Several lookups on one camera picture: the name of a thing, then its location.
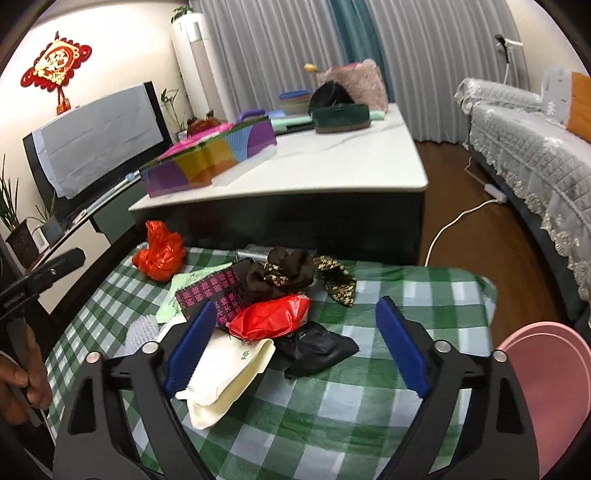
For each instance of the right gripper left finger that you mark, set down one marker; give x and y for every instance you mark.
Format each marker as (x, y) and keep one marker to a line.
(95, 439)

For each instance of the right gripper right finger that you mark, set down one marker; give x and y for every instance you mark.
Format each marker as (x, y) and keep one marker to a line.
(497, 440)

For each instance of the purple foam fruit net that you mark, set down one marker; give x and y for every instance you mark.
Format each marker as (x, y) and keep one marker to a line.
(144, 329)

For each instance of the red plastic bag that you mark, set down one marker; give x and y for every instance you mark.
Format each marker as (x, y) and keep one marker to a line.
(271, 319)
(164, 255)

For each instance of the cream paper bag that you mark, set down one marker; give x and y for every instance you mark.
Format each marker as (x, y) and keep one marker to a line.
(222, 375)

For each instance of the dark patterned wrapper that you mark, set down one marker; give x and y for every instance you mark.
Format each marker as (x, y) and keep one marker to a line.
(225, 288)

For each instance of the black plastic bag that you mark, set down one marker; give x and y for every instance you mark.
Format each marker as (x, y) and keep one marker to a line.
(313, 349)

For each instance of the clear plastic packaging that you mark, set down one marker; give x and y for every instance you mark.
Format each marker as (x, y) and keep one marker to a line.
(256, 253)

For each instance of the brown gold fabric bow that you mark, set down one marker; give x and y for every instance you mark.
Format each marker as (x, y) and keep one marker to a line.
(288, 272)

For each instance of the pink trash bin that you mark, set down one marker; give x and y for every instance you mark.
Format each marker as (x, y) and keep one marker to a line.
(552, 364)

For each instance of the person's left hand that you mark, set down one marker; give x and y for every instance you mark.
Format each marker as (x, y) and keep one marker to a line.
(24, 388)

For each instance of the potted plant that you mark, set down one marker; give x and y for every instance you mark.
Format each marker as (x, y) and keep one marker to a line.
(20, 237)

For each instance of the tv cabinet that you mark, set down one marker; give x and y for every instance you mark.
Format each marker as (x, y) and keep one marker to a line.
(94, 230)

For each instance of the television with grey cover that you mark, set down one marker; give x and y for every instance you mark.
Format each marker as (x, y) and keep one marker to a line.
(84, 152)

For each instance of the green checkered tablecloth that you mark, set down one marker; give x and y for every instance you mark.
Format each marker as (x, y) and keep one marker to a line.
(344, 423)

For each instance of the colourful gift box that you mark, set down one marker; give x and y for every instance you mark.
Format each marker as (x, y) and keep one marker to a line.
(194, 162)

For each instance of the red teapot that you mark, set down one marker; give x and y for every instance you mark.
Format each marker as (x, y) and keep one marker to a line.
(197, 125)

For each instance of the red chinese knot ornament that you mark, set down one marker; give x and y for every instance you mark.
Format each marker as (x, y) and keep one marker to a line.
(55, 66)

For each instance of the white top coffee table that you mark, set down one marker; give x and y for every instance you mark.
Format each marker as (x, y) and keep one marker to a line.
(356, 195)

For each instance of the white air conditioner tower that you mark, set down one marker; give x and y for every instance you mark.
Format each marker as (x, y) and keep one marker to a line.
(193, 49)

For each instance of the grey covered sofa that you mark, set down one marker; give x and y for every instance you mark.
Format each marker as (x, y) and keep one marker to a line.
(523, 137)

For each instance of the stack of coloured bowls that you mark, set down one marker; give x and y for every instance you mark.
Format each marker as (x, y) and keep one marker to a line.
(295, 102)

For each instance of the grey curtains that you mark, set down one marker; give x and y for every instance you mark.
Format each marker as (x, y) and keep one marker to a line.
(424, 50)

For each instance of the orange cushion far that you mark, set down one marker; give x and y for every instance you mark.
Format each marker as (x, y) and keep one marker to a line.
(579, 120)

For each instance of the dark green round tin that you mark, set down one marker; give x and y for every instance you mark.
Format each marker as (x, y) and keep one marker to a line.
(341, 118)

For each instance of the pink lace basket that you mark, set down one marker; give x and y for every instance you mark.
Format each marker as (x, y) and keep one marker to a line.
(362, 80)

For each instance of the floor lamp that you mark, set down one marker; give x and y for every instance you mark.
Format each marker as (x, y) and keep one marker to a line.
(507, 46)

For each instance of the teal curtain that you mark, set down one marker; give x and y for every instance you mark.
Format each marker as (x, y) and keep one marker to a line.
(359, 36)

